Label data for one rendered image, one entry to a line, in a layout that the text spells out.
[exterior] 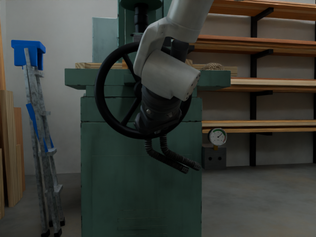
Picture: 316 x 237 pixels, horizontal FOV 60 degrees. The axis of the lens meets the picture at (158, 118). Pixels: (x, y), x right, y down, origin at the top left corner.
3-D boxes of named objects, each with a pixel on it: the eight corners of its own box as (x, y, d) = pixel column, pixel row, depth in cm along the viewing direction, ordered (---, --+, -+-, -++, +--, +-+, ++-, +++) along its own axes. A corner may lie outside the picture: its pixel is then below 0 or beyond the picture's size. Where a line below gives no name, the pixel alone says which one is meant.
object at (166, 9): (163, 27, 132) (163, -4, 131) (161, 33, 141) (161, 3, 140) (180, 28, 132) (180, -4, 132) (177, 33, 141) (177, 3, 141)
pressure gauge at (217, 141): (209, 151, 94) (209, 128, 94) (206, 149, 98) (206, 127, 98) (226, 151, 95) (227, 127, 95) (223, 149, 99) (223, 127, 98)
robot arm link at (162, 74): (176, 123, 58) (184, 93, 48) (133, 98, 60) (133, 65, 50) (200, 86, 63) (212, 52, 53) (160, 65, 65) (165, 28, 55)
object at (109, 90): (85, 96, 97) (85, 85, 97) (94, 99, 118) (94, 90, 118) (197, 97, 100) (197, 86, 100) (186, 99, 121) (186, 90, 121)
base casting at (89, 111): (79, 122, 97) (78, 96, 97) (99, 118, 154) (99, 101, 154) (203, 122, 101) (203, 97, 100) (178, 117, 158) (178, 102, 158)
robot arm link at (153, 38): (167, 98, 52) (194, 32, 45) (128, 77, 54) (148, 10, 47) (179, 88, 57) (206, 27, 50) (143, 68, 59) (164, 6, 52)
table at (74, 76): (55, 82, 87) (55, 63, 86) (76, 90, 117) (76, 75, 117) (241, 83, 92) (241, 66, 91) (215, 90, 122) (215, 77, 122)
